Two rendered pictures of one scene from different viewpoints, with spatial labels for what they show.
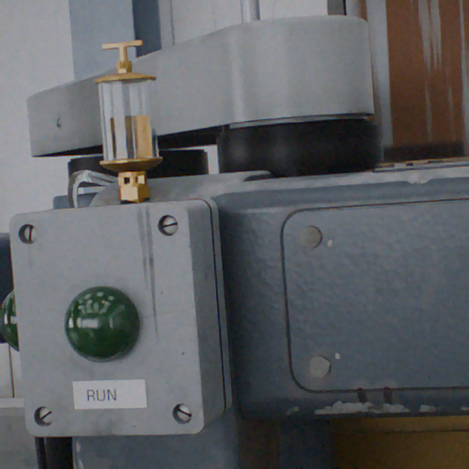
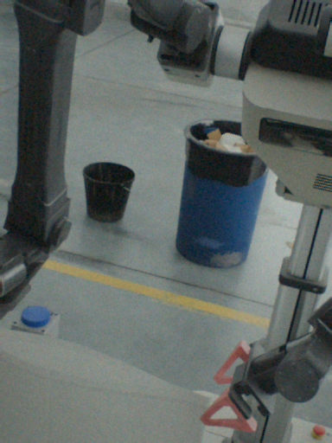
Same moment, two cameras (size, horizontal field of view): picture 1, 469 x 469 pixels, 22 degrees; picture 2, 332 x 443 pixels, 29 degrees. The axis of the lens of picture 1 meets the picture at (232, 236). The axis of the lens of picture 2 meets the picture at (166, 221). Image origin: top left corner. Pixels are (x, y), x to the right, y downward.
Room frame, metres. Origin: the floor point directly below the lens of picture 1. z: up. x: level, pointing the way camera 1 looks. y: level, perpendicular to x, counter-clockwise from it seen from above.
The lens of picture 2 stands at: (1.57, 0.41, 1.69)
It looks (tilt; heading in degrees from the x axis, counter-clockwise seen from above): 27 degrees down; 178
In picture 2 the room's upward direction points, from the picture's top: 8 degrees clockwise
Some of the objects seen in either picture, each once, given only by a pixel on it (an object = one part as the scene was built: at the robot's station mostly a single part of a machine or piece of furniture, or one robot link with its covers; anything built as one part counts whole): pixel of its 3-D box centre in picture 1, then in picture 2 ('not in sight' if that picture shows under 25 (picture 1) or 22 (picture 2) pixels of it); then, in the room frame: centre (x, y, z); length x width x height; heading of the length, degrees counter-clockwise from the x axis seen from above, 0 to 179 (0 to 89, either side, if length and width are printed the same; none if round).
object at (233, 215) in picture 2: not in sight; (221, 194); (-1.50, 0.78, 0.32); 0.51 x 0.48 x 0.65; 166
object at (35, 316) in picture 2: not in sight; (35, 317); (0.43, 0.20, 0.84); 0.06 x 0.06 x 0.02
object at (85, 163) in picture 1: (138, 171); not in sight; (1.03, 0.08, 1.35); 0.12 x 0.12 x 0.04
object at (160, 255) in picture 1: (123, 315); not in sight; (0.49, 0.05, 1.29); 0.08 x 0.05 x 0.09; 76
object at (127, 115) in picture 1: (128, 120); not in sight; (0.55, 0.04, 1.37); 0.03 x 0.02 x 0.03; 76
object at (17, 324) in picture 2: not in sight; (35, 330); (0.43, 0.20, 0.81); 0.08 x 0.08 x 0.06; 76
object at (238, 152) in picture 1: (299, 150); not in sight; (0.66, -0.04, 1.35); 0.09 x 0.09 x 0.03
